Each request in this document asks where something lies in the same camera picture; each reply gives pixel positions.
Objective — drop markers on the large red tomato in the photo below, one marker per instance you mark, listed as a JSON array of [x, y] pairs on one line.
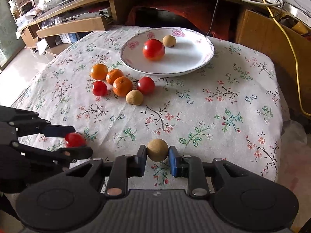
[[153, 50]]

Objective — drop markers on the brown cardboard panel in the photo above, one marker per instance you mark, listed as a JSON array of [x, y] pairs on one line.
[[262, 34]]

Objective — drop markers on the blue white cardboard box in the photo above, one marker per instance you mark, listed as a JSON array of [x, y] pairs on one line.
[[70, 38]]

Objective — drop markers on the brown longan fruit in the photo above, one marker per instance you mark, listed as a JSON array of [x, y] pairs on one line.
[[169, 41], [157, 150], [134, 97]]

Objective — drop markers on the silver set-top box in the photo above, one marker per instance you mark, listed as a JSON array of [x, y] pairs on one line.
[[73, 16]]

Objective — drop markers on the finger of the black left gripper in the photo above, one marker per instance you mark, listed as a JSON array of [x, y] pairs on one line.
[[57, 130]]

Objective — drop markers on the wooden TV cabinet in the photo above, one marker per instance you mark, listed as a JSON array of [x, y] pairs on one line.
[[218, 18]]

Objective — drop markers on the white floral ceramic bowl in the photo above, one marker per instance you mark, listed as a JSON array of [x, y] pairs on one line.
[[191, 52]]

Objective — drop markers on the floral white tablecloth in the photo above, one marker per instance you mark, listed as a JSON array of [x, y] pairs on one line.
[[228, 109]]

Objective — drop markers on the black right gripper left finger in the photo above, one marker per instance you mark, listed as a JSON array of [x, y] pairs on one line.
[[123, 168]]

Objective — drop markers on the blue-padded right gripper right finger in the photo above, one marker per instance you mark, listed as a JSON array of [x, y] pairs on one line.
[[189, 167]]

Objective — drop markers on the round orange mandarin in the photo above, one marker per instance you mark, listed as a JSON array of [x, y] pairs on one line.
[[99, 72]]

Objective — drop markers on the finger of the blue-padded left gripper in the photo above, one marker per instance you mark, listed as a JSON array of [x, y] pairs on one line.
[[72, 154]]

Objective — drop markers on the white power strip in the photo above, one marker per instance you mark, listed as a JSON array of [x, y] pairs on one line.
[[294, 10]]

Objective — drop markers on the small red cherry tomato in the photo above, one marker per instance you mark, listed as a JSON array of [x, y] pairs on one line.
[[99, 88]]

